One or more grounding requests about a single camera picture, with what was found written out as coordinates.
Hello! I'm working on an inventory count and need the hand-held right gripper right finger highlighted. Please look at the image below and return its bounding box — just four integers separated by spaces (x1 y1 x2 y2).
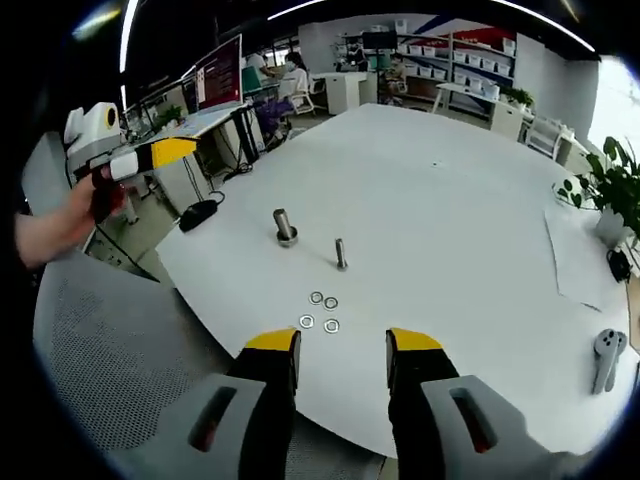
385 327 576 480

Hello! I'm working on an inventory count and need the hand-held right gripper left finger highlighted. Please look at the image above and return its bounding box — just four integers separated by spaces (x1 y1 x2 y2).
107 328 303 480

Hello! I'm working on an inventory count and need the person's left hand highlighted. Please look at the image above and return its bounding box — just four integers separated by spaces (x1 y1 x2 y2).
65 167 112 237

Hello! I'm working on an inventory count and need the white laptop desk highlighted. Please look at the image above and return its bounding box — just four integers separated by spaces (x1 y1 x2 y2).
149 104 266 216

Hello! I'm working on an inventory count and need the green desk plant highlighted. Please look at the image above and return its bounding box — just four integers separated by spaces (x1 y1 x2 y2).
153 103 185 130

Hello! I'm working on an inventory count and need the black computer mouse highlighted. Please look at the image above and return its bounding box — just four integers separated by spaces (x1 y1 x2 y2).
178 199 220 234

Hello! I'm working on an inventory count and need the curved ceiling light strip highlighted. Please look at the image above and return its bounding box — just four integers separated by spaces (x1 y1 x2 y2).
267 0 597 54
118 0 140 109

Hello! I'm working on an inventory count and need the red-screen monitor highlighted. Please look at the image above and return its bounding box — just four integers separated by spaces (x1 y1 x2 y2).
167 33 250 139

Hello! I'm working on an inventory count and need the purple bundle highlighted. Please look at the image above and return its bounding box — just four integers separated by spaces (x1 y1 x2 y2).
252 94 296 136

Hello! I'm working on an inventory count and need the thick steel bolt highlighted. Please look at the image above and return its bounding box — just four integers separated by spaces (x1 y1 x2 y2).
272 207 300 249

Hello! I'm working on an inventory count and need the white mesh office chair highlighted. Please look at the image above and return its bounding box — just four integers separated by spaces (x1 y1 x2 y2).
32 252 401 480

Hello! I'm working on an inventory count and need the grey handheld controller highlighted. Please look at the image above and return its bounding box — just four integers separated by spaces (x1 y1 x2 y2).
607 331 629 391
592 328 619 396

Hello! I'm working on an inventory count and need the white cabinet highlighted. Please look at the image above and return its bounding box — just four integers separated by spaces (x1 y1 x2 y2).
309 71 379 116

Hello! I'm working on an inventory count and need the white paper sheet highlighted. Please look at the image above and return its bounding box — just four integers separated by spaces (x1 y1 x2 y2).
543 207 629 314

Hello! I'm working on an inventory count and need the small black device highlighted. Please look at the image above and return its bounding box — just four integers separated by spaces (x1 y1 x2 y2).
606 248 634 284

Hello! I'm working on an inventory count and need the black monitor on stand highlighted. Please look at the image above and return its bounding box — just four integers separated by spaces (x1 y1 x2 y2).
361 30 399 51

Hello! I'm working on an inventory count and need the small plant in glass dish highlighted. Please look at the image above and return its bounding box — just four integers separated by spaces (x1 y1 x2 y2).
552 174 599 211

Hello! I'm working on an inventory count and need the large potted plant white pot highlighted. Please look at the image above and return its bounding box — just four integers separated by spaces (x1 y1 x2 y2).
579 135 640 249

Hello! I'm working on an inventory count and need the white slatted chair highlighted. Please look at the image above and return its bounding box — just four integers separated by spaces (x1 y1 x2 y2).
524 115 576 161

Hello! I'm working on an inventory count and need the white shelf with storage bins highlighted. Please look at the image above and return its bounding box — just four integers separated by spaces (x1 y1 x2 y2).
394 17 519 101

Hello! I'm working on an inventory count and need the white background desk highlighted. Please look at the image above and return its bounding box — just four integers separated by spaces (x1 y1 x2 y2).
434 82 534 141

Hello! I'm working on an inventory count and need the small potted plant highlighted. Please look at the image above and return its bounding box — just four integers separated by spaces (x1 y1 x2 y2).
499 85 535 109

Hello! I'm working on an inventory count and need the large window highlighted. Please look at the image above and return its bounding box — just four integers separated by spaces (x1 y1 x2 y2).
587 57 640 149

